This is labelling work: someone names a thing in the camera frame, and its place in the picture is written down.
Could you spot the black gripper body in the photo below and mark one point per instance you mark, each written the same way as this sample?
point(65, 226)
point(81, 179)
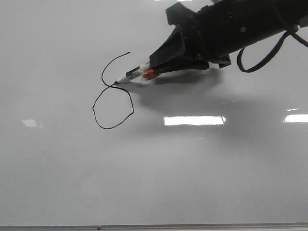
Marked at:
point(233, 25)

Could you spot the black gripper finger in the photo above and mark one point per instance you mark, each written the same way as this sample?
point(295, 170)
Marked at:
point(180, 46)
point(171, 67)

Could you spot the black whiteboard marker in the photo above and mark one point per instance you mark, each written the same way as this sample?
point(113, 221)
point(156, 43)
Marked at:
point(139, 71)

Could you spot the red marker holder clip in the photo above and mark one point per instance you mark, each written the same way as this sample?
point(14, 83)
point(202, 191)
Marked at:
point(150, 74)

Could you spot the white whiteboard with metal frame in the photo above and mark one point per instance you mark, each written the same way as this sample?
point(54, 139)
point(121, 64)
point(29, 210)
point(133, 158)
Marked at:
point(189, 147)

